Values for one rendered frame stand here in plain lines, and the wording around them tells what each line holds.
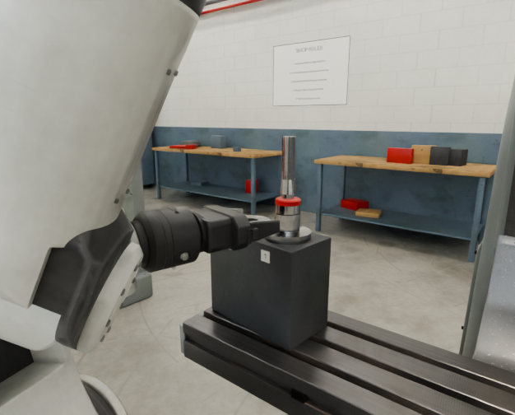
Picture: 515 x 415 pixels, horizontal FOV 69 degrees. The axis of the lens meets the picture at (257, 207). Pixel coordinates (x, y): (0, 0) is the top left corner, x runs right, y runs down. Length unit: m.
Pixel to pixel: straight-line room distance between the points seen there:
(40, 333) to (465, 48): 4.81
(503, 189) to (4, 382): 0.91
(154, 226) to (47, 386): 0.21
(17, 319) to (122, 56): 0.17
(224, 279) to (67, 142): 0.63
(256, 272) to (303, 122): 4.92
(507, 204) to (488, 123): 3.86
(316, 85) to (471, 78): 1.89
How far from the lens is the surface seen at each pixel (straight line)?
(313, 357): 0.71
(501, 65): 4.83
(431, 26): 5.03
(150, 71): 0.18
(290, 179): 0.68
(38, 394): 0.46
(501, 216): 0.96
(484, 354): 0.91
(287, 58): 5.77
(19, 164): 0.19
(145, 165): 7.68
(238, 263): 0.74
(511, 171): 0.95
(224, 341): 0.75
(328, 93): 5.38
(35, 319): 0.27
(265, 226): 0.59
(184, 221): 0.54
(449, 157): 4.37
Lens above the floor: 1.36
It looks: 13 degrees down
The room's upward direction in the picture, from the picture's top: straight up
